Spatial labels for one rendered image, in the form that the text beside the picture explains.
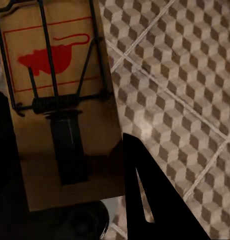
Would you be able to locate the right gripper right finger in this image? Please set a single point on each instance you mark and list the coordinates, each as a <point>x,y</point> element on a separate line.
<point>173,218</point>

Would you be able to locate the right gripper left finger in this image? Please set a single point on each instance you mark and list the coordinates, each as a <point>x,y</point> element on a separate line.
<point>8,154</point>

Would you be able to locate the mousetrap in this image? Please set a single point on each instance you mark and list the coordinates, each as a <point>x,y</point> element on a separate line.
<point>61,97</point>

